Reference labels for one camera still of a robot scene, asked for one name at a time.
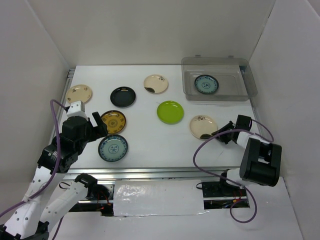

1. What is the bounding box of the blue floral plate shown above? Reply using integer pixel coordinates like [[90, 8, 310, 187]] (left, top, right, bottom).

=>
[[97, 134, 129, 163], [194, 74, 219, 95]]

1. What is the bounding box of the cream plate with green patch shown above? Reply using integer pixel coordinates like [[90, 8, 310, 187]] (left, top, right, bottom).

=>
[[189, 114, 218, 139]]

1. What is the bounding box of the lime green plate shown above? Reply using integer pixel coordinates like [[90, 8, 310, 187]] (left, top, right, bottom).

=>
[[156, 100, 184, 125]]

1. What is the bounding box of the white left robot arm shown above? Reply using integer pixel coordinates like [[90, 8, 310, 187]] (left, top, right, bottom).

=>
[[0, 112, 108, 240]]

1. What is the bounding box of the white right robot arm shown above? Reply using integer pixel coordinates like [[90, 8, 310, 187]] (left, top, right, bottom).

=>
[[211, 115, 282, 196]]

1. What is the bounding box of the clear plastic bin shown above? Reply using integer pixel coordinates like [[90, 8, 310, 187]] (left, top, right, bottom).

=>
[[181, 57, 258, 102]]

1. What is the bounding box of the yellow patterned plate brown rim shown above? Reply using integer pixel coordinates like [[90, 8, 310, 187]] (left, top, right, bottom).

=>
[[101, 110, 127, 135]]

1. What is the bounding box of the black glossy plate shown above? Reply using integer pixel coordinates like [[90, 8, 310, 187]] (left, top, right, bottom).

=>
[[110, 86, 136, 108]]

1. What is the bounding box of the cream plate with brown motifs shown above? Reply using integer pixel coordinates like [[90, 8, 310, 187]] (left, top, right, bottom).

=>
[[65, 84, 93, 104]]

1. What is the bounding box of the cream plate with black patch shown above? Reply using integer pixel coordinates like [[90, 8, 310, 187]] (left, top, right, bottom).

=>
[[143, 74, 169, 94]]

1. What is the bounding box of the white foil-covered panel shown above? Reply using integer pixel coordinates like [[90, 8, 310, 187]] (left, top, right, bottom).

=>
[[113, 179, 205, 217]]

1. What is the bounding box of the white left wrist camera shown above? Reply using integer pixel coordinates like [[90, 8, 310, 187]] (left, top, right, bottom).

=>
[[66, 100, 87, 119]]

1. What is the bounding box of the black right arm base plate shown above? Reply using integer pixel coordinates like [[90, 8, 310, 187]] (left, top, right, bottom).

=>
[[195, 181, 247, 199]]

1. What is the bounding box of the aluminium front rail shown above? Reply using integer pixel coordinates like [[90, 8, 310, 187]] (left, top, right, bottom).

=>
[[62, 166, 276, 181]]

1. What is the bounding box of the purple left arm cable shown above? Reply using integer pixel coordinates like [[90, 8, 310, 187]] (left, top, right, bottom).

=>
[[0, 99, 71, 240]]

